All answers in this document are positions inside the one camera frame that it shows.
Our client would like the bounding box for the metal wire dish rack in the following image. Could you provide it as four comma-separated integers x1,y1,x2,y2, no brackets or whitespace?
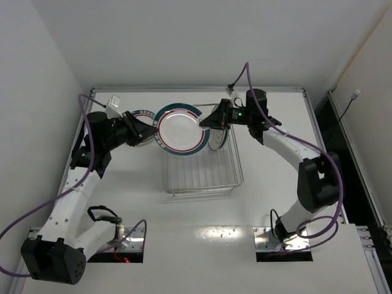
161,104,244,197

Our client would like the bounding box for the green red rimmed plate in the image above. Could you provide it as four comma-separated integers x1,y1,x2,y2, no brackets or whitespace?
153,103,210,156
131,109,156,147

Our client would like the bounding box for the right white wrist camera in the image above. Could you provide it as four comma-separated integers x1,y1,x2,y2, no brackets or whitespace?
225,85,239,103

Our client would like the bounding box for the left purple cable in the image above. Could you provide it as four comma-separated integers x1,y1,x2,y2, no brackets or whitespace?
0,93,148,278

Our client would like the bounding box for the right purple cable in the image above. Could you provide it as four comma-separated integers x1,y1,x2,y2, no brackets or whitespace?
226,62,344,255

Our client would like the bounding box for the metal base plate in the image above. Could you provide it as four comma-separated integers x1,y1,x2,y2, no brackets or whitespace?
117,227,145,253
253,227,310,253

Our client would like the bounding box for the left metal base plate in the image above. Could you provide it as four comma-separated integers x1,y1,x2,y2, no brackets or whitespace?
117,227,145,253

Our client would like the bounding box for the purple cable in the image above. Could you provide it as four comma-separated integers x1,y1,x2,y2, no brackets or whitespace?
226,62,344,255
0,93,148,278

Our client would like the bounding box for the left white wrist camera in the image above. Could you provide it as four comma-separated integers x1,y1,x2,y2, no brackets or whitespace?
105,95,121,112

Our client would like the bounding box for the small blue patterned plate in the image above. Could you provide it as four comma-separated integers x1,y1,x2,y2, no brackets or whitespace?
219,129,229,149

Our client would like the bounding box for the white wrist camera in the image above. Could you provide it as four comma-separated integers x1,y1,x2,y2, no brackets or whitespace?
105,95,121,112
225,85,239,103

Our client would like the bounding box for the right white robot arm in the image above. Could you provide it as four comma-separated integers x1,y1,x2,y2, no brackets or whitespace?
199,89,344,242

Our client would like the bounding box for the black wall cable with plug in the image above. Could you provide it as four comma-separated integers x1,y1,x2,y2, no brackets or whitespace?
336,89,361,123

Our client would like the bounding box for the white plate with grey rim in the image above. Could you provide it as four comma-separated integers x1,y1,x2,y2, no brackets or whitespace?
208,129,225,151

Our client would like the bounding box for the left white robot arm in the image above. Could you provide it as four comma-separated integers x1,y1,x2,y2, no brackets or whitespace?
21,111,158,285

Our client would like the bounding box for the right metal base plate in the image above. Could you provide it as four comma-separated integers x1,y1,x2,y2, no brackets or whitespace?
253,227,310,253

